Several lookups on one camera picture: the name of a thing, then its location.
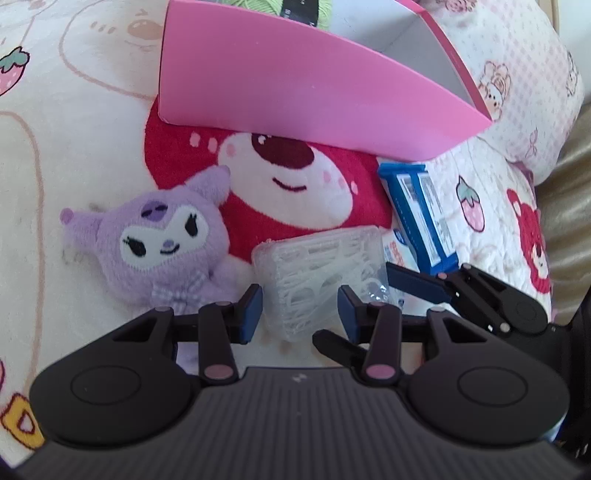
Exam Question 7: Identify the clear floss pick box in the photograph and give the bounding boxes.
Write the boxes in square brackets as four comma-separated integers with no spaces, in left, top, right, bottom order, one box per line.
[252,226,391,343]

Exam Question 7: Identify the purple Kuromi plush toy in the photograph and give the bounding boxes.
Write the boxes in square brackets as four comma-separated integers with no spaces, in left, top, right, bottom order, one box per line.
[60,166,238,314]

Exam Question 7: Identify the blue cookie package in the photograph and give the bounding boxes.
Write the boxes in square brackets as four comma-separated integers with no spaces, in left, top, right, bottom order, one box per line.
[378,162,459,275]

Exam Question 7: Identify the pink cardboard box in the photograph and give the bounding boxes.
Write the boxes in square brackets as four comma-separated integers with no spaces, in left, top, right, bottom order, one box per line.
[158,1,492,162]

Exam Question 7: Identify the green yarn ball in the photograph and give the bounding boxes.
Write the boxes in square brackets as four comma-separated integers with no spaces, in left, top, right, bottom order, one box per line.
[221,0,332,31]

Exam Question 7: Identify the white tissue pack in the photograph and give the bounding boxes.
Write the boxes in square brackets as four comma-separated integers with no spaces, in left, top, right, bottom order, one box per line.
[382,230,446,316]

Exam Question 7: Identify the pink checkered pillow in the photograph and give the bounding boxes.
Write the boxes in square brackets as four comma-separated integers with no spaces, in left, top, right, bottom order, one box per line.
[421,0,584,185]

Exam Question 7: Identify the cream bear print blanket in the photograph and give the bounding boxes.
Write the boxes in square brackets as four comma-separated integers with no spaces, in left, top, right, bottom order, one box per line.
[1,1,551,466]

